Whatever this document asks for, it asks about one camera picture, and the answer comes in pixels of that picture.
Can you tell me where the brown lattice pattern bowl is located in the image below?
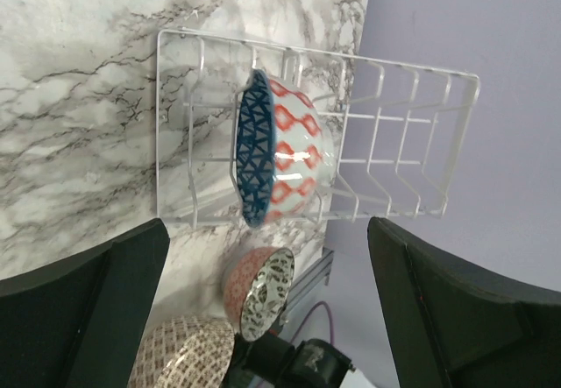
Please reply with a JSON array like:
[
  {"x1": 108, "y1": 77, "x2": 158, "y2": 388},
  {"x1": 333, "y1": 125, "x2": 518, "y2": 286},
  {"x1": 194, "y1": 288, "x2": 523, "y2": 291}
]
[{"x1": 127, "y1": 315, "x2": 235, "y2": 388}]

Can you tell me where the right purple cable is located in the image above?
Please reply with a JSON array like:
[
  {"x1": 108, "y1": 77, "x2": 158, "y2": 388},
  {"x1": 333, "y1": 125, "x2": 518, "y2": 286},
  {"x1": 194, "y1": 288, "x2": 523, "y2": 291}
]
[{"x1": 297, "y1": 300, "x2": 337, "y2": 345}]

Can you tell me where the white wire dish rack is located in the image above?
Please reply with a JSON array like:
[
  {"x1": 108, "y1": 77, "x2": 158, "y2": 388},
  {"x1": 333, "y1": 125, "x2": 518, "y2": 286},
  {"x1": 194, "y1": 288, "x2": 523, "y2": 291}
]
[{"x1": 155, "y1": 28, "x2": 480, "y2": 228}]

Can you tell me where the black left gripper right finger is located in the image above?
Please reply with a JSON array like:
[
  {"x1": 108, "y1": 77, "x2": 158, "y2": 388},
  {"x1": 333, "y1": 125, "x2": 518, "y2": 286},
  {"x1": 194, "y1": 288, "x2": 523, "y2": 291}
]
[{"x1": 367, "y1": 217, "x2": 560, "y2": 387}]

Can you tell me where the aluminium extrusion frame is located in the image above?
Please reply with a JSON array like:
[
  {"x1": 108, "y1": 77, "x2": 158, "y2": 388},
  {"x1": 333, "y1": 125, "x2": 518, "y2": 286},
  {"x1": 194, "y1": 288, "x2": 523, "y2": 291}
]
[{"x1": 279, "y1": 248, "x2": 334, "y2": 325}]

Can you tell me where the black white leaf bowl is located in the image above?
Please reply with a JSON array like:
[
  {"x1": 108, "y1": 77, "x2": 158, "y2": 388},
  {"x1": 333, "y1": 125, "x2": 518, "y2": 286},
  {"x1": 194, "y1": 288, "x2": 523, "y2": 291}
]
[{"x1": 222, "y1": 246, "x2": 295, "y2": 342}]

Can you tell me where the blue triangle pattern bowl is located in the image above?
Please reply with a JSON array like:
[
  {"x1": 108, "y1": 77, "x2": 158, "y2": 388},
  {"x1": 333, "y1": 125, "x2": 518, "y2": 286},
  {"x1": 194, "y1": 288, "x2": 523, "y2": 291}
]
[{"x1": 235, "y1": 68, "x2": 336, "y2": 228}]

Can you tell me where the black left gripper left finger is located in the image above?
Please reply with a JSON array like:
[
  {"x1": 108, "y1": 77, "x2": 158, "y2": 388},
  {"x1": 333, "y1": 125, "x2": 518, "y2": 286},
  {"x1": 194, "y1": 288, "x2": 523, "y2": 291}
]
[{"x1": 1, "y1": 219, "x2": 170, "y2": 387}]

